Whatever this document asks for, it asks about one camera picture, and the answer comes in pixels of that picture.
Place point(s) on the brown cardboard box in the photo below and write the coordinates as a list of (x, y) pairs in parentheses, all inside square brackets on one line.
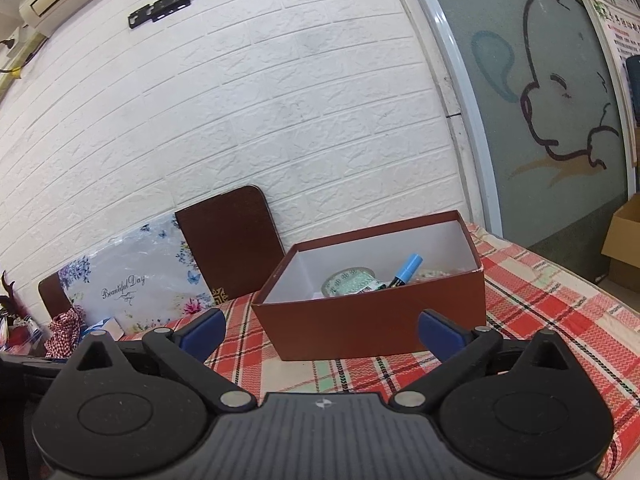
[(360, 325)]

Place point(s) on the floral plastic bedding bag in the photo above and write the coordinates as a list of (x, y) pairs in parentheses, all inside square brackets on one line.
[(135, 280)]

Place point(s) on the plain brown board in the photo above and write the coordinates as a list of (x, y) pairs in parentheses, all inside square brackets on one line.
[(54, 297)]

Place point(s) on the red plaid blanket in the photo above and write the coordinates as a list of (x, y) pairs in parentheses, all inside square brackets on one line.
[(540, 285)]

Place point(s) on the white door frame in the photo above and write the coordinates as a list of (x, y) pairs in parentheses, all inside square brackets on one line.
[(450, 85)]

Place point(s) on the cellophane wrapped basket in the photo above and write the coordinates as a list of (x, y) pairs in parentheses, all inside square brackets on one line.
[(17, 337)]

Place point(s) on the brown board with gold emblem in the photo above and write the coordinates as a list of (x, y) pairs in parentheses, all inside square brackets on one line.
[(230, 245)]

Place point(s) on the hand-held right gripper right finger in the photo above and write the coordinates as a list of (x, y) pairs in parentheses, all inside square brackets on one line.
[(442, 336)]

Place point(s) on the plant with red leaves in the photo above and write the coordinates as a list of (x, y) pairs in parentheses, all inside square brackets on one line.
[(7, 295)]

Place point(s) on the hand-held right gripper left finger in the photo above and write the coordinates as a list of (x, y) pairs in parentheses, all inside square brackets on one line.
[(202, 334)]

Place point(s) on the glass door with cartoon drawing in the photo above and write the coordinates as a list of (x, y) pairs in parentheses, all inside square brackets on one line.
[(540, 110)]

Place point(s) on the green and black packet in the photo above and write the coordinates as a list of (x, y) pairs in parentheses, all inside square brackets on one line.
[(350, 284)]

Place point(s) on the black wall bracket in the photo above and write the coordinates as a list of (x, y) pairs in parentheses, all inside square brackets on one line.
[(167, 2)]

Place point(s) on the blue tissue pack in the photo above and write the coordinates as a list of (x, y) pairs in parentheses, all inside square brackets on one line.
[(106, 331)]

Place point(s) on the red checkered cloth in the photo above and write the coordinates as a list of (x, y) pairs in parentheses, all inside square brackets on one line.
[(65, 332)]

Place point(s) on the wall poster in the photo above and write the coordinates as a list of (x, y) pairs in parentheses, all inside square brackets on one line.
[(612, 5)]

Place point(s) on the black marker with blue cap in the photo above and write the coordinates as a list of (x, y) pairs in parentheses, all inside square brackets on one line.
[(407, 267)]

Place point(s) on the open tan cardboard box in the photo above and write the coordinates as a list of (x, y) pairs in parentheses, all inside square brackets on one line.
[(625, 240)]

